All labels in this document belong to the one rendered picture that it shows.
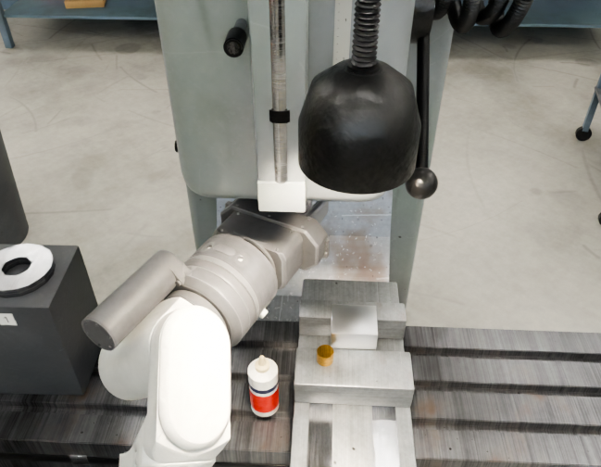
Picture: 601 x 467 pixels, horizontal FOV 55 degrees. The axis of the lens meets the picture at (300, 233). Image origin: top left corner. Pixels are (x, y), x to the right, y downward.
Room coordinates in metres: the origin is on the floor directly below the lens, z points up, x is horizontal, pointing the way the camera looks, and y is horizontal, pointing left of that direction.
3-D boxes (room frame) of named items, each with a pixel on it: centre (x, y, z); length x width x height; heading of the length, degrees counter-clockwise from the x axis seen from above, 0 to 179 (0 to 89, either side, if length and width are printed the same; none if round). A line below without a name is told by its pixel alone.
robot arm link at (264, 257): (0.44, 0.05, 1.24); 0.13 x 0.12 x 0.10; 62
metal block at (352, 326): (0.51, -0.07, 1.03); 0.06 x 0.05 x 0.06; 87
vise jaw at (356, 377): (0.46, -0.07, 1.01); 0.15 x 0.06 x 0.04; 87
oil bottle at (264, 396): (0.48, 0.05, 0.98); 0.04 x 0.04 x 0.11
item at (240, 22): (0.41, 0.04, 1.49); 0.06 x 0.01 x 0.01; 177
